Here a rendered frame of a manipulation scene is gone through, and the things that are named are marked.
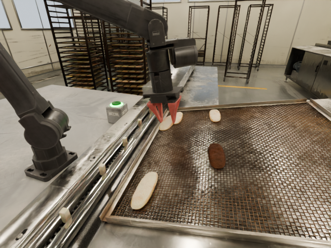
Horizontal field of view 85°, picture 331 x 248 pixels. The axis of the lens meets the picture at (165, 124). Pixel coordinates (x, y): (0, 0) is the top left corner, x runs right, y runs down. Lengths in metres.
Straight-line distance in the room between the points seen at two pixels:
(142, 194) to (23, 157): 0.48
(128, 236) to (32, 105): 0.37
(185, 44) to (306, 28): 7.51
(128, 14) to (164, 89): 0.18
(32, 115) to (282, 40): 7.59
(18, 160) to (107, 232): 0.46
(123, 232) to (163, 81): 0.34
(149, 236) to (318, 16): 7.92
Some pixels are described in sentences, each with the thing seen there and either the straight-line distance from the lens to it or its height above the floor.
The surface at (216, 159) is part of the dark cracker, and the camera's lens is 0.43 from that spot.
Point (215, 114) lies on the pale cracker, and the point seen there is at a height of 0.93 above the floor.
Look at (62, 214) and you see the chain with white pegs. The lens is 0.45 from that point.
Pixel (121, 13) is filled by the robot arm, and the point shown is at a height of 1.22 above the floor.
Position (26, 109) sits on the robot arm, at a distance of 0.55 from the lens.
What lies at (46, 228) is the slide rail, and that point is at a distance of 0.46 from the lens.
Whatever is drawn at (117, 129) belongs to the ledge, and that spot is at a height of 0.86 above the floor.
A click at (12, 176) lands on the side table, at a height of 0.82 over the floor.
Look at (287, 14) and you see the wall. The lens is 7.75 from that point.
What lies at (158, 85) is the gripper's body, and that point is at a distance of 0.48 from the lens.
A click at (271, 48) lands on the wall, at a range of 7.70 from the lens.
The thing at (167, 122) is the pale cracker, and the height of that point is 0.95.
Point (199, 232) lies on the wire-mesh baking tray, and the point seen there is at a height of 0.92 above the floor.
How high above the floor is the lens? 1.19
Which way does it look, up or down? 28 degrees down
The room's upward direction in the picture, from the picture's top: straight up
